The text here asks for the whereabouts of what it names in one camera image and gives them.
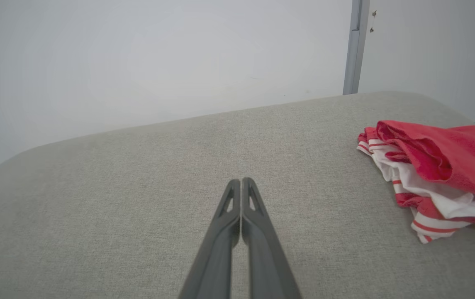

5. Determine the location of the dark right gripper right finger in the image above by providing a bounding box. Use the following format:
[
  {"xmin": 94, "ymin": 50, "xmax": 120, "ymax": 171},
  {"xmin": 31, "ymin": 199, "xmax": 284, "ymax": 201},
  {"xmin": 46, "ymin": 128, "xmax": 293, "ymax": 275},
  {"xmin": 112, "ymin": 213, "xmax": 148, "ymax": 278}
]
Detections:
[{"xmin": 241, "ymin": 177, "xmax": 303, "ymax": 299}]

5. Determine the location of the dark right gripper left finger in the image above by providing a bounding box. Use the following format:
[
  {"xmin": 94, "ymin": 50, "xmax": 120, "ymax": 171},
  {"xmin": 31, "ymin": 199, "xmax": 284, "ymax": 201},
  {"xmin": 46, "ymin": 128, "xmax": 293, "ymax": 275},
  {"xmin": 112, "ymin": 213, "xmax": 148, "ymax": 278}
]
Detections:
[{"xmin": 178, "ymin": 179, "xmax": 242, "ymax": 299}]

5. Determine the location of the red and white jersey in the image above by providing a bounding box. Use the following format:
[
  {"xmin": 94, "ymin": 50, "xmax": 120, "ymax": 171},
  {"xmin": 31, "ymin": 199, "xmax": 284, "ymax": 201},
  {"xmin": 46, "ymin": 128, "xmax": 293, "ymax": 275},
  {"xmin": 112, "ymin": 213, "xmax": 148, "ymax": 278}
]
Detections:
[{"xmin": 356, "ymin": 120, "xmax": 475, "ymax": 245}]

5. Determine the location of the red cloth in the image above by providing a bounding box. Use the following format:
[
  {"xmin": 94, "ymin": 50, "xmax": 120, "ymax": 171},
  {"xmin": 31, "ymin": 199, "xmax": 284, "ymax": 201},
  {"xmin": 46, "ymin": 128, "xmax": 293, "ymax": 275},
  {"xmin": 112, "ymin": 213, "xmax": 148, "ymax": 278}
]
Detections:
[{"xmin": 0, "ymin": 91, "xmax": 475, "ymax": 299}]

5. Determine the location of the frosted glass partition panel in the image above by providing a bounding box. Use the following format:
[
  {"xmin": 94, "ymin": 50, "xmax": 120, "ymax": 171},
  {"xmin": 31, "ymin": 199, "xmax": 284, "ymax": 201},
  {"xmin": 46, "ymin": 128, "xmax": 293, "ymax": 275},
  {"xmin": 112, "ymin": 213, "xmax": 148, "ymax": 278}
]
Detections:
[{"xmin": 358, "ymin": 0, "xmax": 475, "ymax": 124}]

